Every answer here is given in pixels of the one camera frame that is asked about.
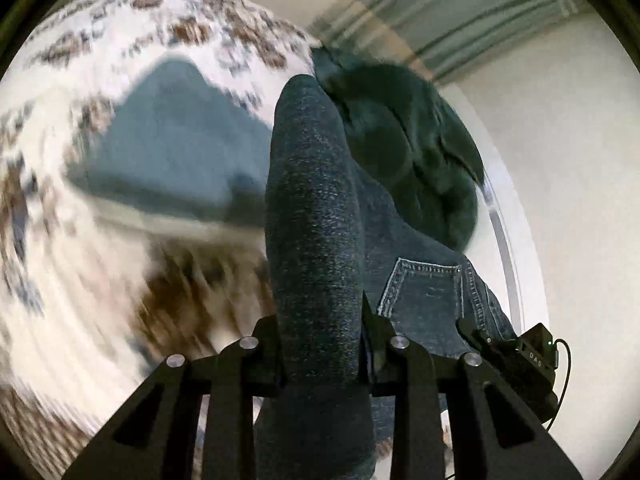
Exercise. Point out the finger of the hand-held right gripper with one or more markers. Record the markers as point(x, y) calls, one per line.
point(472, 335)

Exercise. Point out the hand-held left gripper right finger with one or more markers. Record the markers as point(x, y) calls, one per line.
point(372, 355)

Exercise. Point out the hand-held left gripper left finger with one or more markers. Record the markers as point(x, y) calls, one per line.
point(267, 355)

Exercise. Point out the dark blue jeans pants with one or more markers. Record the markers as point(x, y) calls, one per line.
point(315, 220)

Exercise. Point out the folded light grey pants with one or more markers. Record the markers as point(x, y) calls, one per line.
point(175, 222)

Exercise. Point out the white headboard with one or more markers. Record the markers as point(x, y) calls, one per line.
point(505, 210)

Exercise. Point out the dark green plush blanket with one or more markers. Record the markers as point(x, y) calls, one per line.
point(400, 145)

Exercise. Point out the bed with floral sheet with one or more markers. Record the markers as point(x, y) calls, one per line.
point(75, 285)

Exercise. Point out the folded blue jeans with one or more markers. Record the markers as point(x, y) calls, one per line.
point(175, 150)

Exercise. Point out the green striped curtain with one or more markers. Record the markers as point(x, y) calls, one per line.
point(450, 10)

